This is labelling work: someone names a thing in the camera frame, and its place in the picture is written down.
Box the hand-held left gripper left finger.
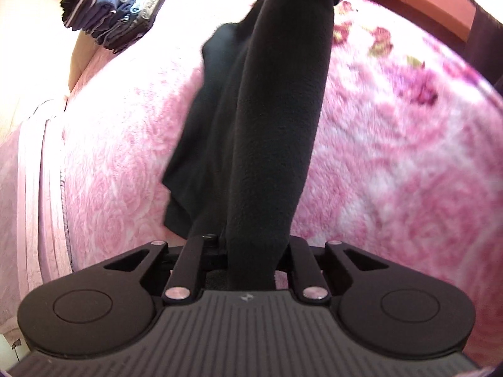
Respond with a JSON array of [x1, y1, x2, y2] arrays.
[[103, 234, 221, 305]]

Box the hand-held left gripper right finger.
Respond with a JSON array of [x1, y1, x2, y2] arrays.
[[286, 239, 390, 304]]

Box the black garment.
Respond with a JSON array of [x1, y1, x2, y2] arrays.
[[162, 0, 362, 291]]

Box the stack of folded clothes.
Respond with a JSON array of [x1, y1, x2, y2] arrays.
[[60, 0, 181, 53]]

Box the dark round side table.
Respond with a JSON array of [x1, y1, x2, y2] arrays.
[[460, 0, 503, 73]]

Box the pink floral fleece blanket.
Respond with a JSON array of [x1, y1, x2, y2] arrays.
[[63, 0, 503, 362]]

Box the pink folded sheets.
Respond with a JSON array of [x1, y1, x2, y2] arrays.
[[0, 100, 75, 346]]

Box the reddish wooden bed frame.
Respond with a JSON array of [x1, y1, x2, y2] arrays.
[[387, 0, 472, 44]]

